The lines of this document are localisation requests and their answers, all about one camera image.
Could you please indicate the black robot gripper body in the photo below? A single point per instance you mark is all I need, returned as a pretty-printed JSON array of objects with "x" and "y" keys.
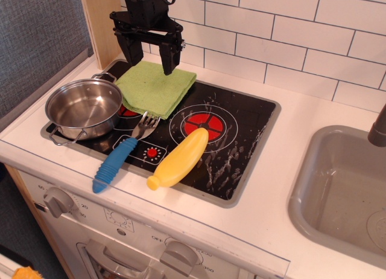
[{"x": 147, "y": 21}]

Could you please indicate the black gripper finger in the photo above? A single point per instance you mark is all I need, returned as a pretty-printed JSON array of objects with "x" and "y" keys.
[
  {"x": 170, "y": 56},
  {"x": 131, "y": 48}
]

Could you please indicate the stainless steel pot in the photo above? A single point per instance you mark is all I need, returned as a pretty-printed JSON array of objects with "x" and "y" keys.
[{"x": 84, "y": 109}]

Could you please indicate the black toy stove top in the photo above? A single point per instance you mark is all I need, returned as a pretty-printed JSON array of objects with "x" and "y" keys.
[{"x": 238, "y": 126}]

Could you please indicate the green folded cloth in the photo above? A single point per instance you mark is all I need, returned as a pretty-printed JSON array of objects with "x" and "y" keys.
[{"x": 145, "y": 88}]

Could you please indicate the yellow plastic banana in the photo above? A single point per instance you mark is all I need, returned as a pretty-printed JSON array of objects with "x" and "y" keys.
[{"x": 180, "y": 161}]

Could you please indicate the grey left oven knob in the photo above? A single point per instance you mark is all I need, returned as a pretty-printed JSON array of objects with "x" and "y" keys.
[{"x": 57, "y": 201}]

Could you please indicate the grey oven knob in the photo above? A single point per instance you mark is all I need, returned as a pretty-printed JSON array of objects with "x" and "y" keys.
[
  {"x": 179, "y": 257},
  {"x": 57, "y": 201}
]

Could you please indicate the white toy oven front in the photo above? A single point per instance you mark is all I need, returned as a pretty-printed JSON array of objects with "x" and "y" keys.
[{"x": 95, "y": 241}]

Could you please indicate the grey right oven knob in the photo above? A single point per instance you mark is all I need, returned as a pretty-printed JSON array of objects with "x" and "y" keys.
[{"x": 179, "y": 257}]

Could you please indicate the grey plastic sink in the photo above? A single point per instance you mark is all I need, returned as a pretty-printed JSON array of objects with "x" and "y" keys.
[{"x": 338, "y": 200}]

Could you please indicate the grey faucet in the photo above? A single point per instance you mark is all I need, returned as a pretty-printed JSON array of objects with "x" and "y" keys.
[{"x": 377, "y": 134}]

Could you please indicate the orange object at corner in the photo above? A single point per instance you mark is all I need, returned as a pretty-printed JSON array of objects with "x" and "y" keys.
[{"x": 26, "y": 273}]

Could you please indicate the wooden side post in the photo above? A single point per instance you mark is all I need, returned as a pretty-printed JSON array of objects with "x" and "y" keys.
[{"x": 104, "y": 43}]

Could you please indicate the blue handled metal fork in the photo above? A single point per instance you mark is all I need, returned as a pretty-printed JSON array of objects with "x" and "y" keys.
[{"x": 114, "y": 161}]

